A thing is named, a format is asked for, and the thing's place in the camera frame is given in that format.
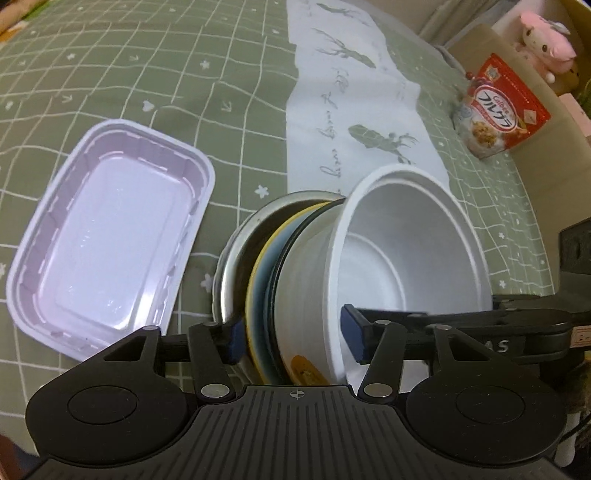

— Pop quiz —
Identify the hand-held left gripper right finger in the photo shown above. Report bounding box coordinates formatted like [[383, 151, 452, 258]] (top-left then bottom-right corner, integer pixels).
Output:
[[341, 304, 467, 400]]

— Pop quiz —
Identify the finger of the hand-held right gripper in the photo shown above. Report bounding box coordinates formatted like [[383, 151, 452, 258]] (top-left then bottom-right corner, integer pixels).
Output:
[[361, 300, 576, 363]]

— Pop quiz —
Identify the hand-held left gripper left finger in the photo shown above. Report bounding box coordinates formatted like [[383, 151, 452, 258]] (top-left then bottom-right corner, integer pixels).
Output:
[[104, 318, 246, 401]]

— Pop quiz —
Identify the blue enamel bowl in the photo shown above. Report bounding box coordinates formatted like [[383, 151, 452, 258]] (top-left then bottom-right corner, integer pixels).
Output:
[[262, 198, 346, 385]]

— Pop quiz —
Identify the stainless steel bowl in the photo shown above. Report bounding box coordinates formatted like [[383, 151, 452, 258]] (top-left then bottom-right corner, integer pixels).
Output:
[[216, 191, 347, 335]]

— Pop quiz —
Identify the yellow-rimmed white bowl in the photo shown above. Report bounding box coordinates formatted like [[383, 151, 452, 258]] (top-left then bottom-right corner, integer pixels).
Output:
[[246, 202, 334, 374]]

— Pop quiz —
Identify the white foam cup bowl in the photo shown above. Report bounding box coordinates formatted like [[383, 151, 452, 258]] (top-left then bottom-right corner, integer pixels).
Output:
[[276, 165, 493, 386]]

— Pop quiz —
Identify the pink box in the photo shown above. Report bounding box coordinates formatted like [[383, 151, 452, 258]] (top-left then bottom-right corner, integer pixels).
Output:
[[571, 90, 591, 139]]

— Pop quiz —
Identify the white plastic tray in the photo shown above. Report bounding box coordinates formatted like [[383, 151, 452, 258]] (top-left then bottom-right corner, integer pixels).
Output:
[[7, 120, 217, 361]]

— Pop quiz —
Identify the red cereal packet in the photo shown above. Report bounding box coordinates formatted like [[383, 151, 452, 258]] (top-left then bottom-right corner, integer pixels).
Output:
[[452, 53, 552, 160]]

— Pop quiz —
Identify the pink plush toy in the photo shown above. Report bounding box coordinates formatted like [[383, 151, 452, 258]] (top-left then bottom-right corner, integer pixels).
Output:
[[512, 11, 583, 85]]

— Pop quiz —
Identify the white deer-print table runner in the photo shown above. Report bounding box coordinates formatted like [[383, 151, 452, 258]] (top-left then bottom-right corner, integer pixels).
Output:
[[285, 0, 462, 197]]

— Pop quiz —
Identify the green checked tablecloth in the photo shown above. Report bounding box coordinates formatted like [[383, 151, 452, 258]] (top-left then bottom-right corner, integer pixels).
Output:
[[0, 0, 557, 402]]

